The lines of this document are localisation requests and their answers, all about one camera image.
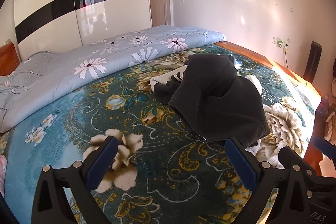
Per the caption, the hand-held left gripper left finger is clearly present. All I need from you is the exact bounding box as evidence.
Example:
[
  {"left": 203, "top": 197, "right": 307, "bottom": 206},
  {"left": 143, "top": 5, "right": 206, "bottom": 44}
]
[{"left": 31, "top": 136, "right": 119, "bottom": 224}]

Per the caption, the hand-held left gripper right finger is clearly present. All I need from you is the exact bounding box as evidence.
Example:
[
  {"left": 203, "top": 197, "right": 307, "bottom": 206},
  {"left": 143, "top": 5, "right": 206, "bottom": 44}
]
[{"left": 225, "top": 136, "right": 315, "bottom": 224}]

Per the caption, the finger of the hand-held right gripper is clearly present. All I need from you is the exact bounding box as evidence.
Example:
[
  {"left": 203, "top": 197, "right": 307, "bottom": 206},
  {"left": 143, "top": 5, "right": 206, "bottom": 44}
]
[
  {"left": 313, "top": 135, "right": 336, "bottom": 159},
  {"left": 278, "top": 146, "right": 320, "bottom": 178}
]

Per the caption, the black and white fleece jacket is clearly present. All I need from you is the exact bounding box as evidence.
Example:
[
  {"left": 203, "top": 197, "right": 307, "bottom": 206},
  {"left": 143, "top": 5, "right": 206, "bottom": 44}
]
[{"left": 150, "top": 54, "right": 271, "bottom": 149}]

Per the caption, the white crumpled cloth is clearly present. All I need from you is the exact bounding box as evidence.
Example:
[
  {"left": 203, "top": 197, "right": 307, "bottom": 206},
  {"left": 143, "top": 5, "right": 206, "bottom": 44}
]
[{"left": 325, "top": 111, "right": 336, "bottom": 139}]

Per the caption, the blue plastic bottle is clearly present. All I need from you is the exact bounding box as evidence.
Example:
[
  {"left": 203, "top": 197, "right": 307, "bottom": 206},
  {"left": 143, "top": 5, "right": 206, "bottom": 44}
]
[{"left": 319, "top": 94, "right": 330, "bottom": 115}]

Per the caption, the teal floral blanket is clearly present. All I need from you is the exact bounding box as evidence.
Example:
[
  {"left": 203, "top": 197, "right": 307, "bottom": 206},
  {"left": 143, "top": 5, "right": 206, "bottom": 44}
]
[{"left": 0, "top": 44, "right": 316, "bottom": 224}]

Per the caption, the black upright panel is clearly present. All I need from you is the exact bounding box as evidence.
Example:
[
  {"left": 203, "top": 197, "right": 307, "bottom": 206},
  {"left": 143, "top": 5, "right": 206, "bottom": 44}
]
[{"left": 303, "top": 41, "right": 323, "bottom": 88}]

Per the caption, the light blue daisy quilt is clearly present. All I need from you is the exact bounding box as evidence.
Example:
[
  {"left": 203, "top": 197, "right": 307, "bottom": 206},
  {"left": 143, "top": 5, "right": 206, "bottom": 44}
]
[{"left": 0, "top": 25, "right": 228, "bottom": 133}]

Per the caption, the pink folded garment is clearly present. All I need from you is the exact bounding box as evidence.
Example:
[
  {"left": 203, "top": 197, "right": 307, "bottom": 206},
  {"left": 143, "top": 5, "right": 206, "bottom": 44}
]
[{"left": 0, "top": 155, "right": 7, "bottom": 189}]

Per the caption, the thin charger cable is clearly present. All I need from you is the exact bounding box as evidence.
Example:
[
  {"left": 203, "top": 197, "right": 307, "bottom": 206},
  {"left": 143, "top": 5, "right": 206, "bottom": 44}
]
[{"left": 284, "top": 46, "right": 291, "bottom": 70}]

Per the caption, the wooden bed frame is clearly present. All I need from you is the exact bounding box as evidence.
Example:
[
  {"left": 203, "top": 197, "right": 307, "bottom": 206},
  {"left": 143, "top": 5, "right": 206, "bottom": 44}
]
[{"left": 0, "top": 40, "right": 323, "bottom": 178}]

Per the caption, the wall socket with green plug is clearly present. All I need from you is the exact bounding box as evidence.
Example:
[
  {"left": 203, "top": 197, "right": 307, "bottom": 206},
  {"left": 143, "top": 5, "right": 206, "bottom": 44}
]
[{"left": 272, "top": 36, "right": 290, "bottom": 49}]

